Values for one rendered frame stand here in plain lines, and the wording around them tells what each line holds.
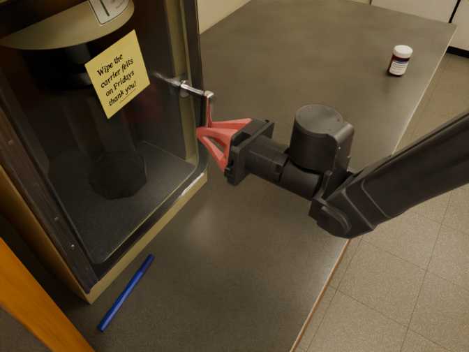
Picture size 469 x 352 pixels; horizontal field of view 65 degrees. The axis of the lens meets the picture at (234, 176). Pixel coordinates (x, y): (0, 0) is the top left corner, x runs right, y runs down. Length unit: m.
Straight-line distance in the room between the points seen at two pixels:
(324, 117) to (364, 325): 1.33
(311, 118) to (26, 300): 0.35
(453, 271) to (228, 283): 1.47
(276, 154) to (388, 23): 1.03
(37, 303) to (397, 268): 1.64
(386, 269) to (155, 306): 1.37
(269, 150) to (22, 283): 0.32
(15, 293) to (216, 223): 0.41
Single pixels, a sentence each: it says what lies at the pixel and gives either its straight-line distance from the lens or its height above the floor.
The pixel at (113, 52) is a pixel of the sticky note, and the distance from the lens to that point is 0.45.
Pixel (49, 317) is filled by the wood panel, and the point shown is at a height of 1.14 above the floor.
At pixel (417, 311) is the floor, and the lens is 1.81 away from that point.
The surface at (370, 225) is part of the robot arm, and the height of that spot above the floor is 1.16.
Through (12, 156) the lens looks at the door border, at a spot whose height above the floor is 1.27.
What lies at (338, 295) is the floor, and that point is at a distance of 1.73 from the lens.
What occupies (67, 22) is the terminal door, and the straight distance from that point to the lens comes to 0.41.
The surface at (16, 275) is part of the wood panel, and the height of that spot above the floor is 1.22.
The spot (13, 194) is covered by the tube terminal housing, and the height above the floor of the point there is 1.21.
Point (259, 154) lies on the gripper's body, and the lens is 0.51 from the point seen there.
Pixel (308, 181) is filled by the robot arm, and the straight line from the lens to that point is 0.49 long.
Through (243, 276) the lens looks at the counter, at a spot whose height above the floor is 0.94.
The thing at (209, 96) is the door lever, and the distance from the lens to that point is 0.54.
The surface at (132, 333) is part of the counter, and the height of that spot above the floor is 0.94.
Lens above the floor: 1.51
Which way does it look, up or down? 47 degrees down
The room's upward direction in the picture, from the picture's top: straight up
